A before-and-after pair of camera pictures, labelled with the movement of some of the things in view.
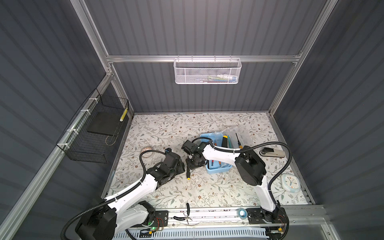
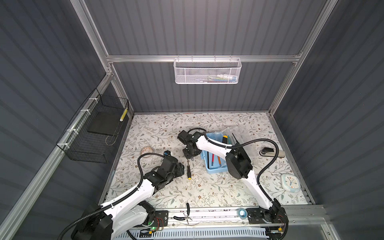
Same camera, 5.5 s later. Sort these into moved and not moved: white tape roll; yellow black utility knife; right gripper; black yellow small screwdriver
Moved: right gripper
Not moved: yellow black utility knife; black yellow small screwdriver; white tape roll
